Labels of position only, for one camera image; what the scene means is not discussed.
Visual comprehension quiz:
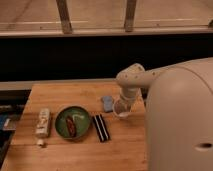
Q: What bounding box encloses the blue sponge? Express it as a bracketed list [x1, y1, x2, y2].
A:
[101, 96, 114, 113]

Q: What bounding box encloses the white squeeze tube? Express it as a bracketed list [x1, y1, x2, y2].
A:
[35, 108, 51, 147]

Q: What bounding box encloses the green bowl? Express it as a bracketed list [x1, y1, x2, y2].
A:
[55, 106, 91, 140]

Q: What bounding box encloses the left metal post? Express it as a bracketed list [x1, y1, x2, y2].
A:
[56, 0, 72, 34]

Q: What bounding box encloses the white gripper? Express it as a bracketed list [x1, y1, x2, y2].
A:
[118, 88, 141, 113]

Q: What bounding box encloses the metal post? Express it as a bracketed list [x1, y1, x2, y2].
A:
[56, 0, 72, 34]
[124, 0, 137, 32]

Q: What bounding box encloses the black striped rectangular block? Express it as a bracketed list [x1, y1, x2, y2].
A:
[92, 115, 110, 142]

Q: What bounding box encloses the red-brown food in bowl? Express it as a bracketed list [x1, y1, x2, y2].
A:
[66, 116, 76, 137]

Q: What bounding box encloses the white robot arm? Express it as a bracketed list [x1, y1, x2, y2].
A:
[113, 57, 213, 171]

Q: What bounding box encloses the right metal post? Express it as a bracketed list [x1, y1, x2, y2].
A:
[124, 0, 137, 32]

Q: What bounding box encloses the wooden table board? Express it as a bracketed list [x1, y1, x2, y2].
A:
[1, 82, 148, 171]

